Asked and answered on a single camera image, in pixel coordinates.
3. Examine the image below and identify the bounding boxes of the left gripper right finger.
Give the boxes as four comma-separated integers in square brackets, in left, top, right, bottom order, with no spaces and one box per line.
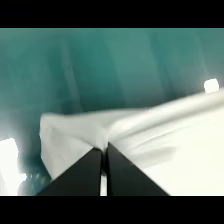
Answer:
[106,141,170,197]

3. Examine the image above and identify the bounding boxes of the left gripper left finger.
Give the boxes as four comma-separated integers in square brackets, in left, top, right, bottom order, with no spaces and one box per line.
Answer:
[37,147,103,197]

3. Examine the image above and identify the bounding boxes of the white garment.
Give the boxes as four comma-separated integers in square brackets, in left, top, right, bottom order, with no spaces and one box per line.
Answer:
[39,87,224,197]

